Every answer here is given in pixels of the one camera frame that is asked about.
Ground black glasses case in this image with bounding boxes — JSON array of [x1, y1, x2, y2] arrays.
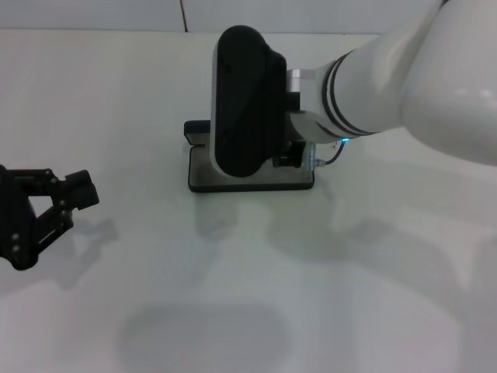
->
[[182, 120, 316, 193]]

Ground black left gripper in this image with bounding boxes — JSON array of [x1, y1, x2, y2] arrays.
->
[[0, 164, 100, 271]]

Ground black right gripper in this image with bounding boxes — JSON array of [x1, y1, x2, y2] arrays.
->
[[271, 139, 308, 170]]

